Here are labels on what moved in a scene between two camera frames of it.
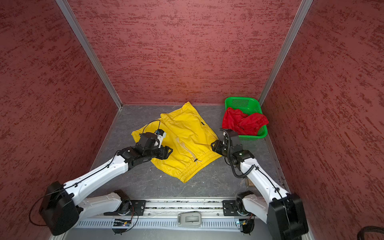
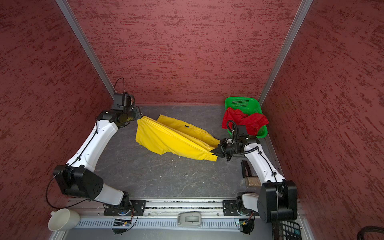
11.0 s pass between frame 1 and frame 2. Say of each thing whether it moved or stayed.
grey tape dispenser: stayed
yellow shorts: moved
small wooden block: stayed
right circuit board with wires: stayed
